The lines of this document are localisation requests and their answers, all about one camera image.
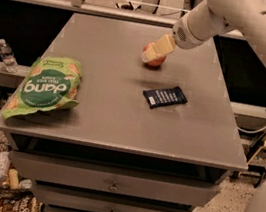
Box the middle grey drawer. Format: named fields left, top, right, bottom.
left=32, top=184, right=188, bottom=212

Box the grey drawer cabinet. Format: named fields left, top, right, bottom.
left=0, top=14, right=246, bottom=212

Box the top grey drawer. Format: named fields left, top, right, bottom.
left=9, top=151, right=220, bottom=207

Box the red apple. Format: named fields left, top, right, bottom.
left=143, top=42, right=166, bottom=67

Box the dark blue snack bar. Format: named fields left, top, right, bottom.
left=142, top=86, right=188, bottom=109

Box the clear plastic water bottle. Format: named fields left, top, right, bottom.
left=0, top=39, right=18, bottom=74

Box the green rice chip bag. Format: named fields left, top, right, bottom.
left=1, top=56, right=83, bottom=119

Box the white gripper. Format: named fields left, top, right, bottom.
left=141, top=14, right=211, bottom=63

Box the brown snack bag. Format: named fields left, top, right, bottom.
left=0, top=195, right=42, bottom=212

